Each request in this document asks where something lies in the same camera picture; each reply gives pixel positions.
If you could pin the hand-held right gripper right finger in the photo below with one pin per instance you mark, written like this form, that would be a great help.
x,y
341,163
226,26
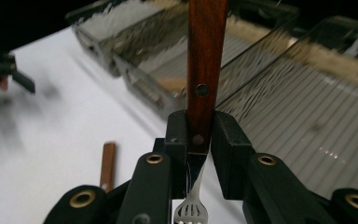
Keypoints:
x,y
230,146

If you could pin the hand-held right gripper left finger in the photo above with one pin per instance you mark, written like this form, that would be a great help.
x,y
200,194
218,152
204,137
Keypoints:
x,y
177,133

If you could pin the clear brown plastic bin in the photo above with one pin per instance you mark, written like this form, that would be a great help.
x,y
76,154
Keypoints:
x,y
130,37
167,62
307,118

